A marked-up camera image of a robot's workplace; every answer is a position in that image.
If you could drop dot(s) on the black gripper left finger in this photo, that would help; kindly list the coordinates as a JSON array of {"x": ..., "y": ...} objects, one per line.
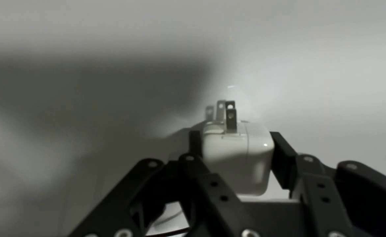
[{"x": 171, "y": 201}]

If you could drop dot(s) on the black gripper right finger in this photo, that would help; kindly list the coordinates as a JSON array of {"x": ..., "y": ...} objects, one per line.
[{"x": 346, "y": 201}]

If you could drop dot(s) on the white charger power adapter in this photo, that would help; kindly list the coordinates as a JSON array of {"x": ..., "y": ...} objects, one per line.
[{"x": 239, "y": 149}]

